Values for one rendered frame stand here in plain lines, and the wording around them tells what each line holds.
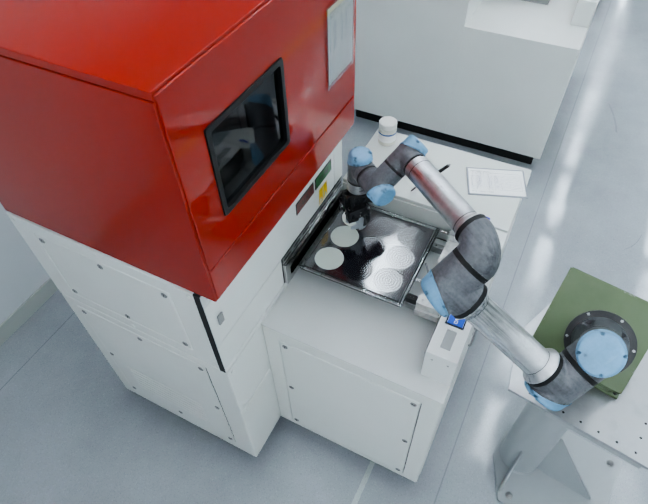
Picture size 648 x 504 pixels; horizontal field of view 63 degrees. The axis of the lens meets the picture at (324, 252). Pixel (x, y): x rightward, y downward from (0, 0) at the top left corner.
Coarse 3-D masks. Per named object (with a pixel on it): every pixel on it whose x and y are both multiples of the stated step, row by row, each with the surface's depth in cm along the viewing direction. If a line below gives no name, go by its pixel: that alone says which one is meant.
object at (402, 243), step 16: (336, 224) 192; (368, 224) 191; (384, 224) 191; (400, 224) 191; (416, 224) 191; (368, 240) 186; (384, 240) 186; (400, 240) 186; (416, 240) 186; (352, 256) 182; (368, 256) 182; (384, 256) 181; (400, 256) 181; (416, 256) 181; (336, 272) 177; (352, 272) 177; (368, 272) 177; (384, 272) 177; (400, 272) 177; (368, 288) 173; (384, 288) 173; (400, 288) 172
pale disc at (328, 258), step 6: (318, 252) 183; (324, 252) 183; (330, 252) 183; (336, 252) 183; (318, 258) 181; (324, 258) 181; (330, 258) 181; (336, 258) 181; (342, 258) 181; (318, 264) 180; (324, 264) 180; (330, 264) 180; (336, 264) 180
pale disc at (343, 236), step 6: (336, 228) 190; (342, 228) 190; (348, 228) 190; (336, 234) 188; (342, 234) 188; (348, 234) 188; (354, 234) 188; (336, 240) 187; (342, 240) 186; (348, 240) 186; (354, 240) 186; (342, 246) 185; (348, 246) 185
